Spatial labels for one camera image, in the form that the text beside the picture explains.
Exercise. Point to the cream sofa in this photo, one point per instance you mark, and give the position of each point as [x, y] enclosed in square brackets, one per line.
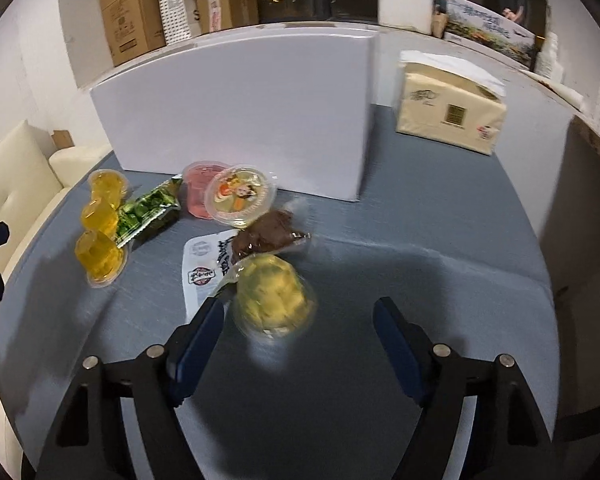
[20, 180]

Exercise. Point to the yellow jelly cup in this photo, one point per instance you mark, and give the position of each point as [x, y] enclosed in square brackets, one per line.
[100, 217]
[108, 186]
[100, 257]
[275, 295]

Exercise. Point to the white black snack packet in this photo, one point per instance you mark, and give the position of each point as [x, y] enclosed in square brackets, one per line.
[207, 265]

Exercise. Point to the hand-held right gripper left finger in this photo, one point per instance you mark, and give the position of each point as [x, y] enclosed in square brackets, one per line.
[197, 355]

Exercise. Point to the small green snack packet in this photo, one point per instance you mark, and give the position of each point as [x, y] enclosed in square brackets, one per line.
[147, 212]

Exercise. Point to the long printed box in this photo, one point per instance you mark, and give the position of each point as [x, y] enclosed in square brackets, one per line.
[490, 27]

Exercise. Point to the white foam piece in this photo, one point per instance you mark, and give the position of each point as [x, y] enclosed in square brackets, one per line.
[550, 60]

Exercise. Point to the pink jelly cup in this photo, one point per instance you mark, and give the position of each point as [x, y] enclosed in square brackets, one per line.
[196, 192]

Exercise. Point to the polka dot paper bag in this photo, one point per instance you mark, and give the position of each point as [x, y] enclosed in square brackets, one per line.
[172, 2]

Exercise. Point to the jelly cup cartoon lid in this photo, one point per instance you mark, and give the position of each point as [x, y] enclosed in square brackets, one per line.
[240, 195]

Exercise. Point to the brown snack clear wrapper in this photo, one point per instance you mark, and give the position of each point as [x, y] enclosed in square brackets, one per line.
[267, 235]

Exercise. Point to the white foam box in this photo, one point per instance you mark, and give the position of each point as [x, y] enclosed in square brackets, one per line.
[405, 4]

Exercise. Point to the small cardboard box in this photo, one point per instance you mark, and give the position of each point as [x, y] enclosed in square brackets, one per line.
[227, 7]

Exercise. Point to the large cardboard box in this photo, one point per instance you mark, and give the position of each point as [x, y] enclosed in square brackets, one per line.
[130, 12]

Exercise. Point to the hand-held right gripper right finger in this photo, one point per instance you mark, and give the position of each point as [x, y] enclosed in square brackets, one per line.
[400, 355]

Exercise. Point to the grey table cover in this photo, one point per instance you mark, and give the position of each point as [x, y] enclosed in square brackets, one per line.
[430, 240]

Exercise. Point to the brown cardboard piece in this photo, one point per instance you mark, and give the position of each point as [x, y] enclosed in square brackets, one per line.
[62, 139]

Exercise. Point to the beige tissue pack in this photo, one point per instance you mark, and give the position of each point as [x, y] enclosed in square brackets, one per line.
[450, 110]

